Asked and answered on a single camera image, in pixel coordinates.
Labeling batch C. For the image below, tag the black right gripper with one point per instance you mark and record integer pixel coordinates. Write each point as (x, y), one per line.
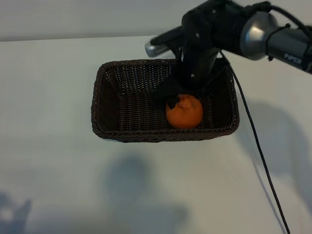
(197, 70)

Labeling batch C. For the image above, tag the orange fruit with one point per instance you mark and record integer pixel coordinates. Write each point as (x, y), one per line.
(185, 114)

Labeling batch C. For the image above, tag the dark brown wicker basket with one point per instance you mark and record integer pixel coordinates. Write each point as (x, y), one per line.
(131, 114)

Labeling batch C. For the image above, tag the black and silver right robot arm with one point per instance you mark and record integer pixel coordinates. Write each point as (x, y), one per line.
(258, 36)

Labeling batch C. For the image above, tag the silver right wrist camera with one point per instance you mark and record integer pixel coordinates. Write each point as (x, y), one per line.
(156, 50)

